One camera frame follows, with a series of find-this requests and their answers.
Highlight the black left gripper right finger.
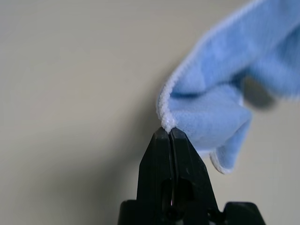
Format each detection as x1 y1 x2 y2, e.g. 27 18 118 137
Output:
170 127 222 211

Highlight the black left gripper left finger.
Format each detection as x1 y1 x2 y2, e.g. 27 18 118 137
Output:
137 127 175 201

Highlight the light blue towel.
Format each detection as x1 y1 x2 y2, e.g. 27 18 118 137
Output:
156 0 300 175

